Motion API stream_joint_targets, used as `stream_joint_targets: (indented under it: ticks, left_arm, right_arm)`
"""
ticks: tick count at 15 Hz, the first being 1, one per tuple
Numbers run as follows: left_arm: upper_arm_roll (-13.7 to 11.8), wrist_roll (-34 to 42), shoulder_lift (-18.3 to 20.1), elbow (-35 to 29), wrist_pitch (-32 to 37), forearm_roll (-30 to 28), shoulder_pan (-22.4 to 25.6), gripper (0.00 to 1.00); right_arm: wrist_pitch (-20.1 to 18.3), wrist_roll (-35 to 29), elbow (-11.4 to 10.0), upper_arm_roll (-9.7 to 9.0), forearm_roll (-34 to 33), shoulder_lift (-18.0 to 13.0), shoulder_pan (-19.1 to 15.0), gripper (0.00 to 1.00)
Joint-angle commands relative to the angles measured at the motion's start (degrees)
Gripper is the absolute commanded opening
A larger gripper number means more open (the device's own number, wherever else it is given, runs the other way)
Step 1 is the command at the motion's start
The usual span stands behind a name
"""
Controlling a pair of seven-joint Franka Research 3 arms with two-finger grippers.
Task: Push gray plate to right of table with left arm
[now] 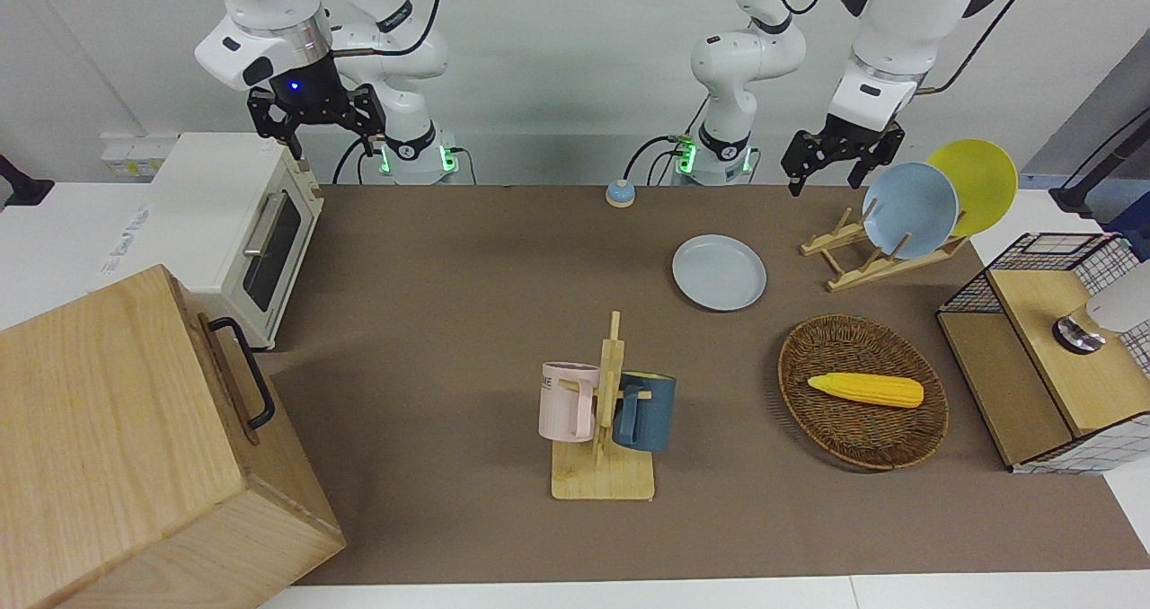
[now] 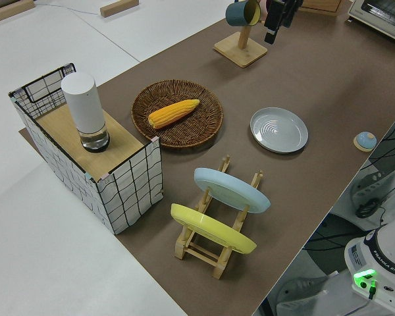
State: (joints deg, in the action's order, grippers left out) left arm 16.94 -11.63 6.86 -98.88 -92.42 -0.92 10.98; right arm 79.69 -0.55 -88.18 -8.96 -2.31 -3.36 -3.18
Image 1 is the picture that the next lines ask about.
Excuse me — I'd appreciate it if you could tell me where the black box handle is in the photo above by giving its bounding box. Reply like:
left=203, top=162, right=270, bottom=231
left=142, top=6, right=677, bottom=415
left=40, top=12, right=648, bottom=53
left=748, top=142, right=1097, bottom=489
left=208, top=317, right=276, bottom=430

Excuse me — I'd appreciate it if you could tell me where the gray plate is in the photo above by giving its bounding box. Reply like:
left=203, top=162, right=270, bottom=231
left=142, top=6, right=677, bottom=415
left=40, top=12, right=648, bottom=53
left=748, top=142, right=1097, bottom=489
left=672, top=234, right=768, bottom=312

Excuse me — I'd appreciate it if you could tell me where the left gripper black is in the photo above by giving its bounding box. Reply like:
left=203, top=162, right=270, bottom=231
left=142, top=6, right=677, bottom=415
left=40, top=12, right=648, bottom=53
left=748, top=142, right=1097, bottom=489
left=781, top=113, right=907, bottom=198

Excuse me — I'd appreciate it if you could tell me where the wooden mug tree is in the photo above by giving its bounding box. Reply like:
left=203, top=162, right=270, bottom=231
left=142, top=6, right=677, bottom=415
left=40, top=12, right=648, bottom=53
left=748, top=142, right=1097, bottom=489
left=551, top=311, right=656, bottom=501

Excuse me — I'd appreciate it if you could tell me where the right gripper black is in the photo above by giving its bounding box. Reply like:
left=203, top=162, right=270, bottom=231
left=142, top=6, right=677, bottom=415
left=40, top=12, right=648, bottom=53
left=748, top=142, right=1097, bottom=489
left=247, top=68, right=388, bottom=163

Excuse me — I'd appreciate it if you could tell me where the wooden dish rack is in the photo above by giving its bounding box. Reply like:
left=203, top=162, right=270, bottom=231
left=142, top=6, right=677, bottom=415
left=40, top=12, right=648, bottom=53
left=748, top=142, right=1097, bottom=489
left=800, top=207, right=971, bottom=293

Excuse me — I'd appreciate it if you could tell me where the white cylinder bottle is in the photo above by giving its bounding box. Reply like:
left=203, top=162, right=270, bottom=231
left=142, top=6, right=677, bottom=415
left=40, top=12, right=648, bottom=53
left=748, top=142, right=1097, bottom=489
left=1053, top=259, right=1150, bottom=356

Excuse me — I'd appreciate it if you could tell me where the light blue plate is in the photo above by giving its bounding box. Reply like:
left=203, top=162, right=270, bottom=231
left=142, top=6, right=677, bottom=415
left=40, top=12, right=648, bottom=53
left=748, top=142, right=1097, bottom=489
left=862, top=162, right=960, bottom=260

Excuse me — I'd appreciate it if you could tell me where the pink mug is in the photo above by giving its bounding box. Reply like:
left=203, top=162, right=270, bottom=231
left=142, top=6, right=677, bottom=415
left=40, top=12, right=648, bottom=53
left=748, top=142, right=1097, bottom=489
left=538, top=362, right=600, bottom=443

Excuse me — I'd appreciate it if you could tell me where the white wall power strip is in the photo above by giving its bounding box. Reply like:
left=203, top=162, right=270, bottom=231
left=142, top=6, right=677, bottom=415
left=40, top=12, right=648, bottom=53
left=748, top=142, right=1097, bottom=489
left=101, top=133, right=176, bottom=179

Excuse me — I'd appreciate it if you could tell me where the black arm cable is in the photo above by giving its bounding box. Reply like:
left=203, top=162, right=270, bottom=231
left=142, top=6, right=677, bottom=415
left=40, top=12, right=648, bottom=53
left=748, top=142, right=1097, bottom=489
left=332, top=0, right=446, bottom=58
left=915, top=0, right=1025, bottom=96

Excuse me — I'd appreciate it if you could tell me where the dark blue mug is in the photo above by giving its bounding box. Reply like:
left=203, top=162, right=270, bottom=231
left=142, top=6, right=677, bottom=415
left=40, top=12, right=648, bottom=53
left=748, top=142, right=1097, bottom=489
left=613, top=372, right=677, bottom=453

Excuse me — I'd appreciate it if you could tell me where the yellow plate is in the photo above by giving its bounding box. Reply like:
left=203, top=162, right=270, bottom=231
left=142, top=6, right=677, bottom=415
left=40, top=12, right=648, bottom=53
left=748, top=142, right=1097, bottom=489
left=925, top=139, right=1019, bottom=238

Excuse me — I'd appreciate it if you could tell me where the black camera stand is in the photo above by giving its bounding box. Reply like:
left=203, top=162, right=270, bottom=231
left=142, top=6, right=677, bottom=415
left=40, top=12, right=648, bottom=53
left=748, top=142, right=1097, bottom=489
left=1049, top=106, right=1150, bottom=215

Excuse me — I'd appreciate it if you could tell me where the brown wicker basket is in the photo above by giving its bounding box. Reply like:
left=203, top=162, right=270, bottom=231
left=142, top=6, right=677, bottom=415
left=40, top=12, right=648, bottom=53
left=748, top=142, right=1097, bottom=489
left=778, top=314, right=950, bottom=472

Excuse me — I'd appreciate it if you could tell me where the black clamp mount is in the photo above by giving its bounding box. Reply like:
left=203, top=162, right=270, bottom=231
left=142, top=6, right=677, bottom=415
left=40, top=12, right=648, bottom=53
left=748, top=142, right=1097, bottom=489
left=0, top=154, right=55, bottom=207

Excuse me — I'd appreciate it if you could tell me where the wire grid wooden shelf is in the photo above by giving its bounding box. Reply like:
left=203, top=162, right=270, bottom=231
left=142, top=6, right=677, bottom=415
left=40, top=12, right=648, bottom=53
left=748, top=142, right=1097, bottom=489
left=936, top=232, right=1150, bottom=475

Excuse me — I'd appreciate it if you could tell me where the large wooden box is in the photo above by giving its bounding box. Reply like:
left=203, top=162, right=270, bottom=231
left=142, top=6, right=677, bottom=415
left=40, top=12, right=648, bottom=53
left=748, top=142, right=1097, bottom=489
left=0, top=264, right=346, bottom=609

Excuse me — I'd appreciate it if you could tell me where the yellow corn cob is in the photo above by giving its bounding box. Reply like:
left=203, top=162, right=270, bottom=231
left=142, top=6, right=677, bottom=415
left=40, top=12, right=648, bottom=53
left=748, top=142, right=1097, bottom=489
left=807, top=373, right=925, bottom=409

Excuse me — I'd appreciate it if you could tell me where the white toaster oven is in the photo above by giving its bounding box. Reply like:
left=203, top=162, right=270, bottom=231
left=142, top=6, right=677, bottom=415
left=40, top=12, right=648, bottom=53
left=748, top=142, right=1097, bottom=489
left=88, top=132, right=324, bottom=351

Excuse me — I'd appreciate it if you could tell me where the black base cable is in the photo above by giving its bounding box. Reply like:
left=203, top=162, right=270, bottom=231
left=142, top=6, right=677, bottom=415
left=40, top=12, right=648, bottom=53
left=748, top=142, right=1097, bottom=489
left=332, top=136, right=371, bottom=185
left=624, top=133, right=694, bottom=185

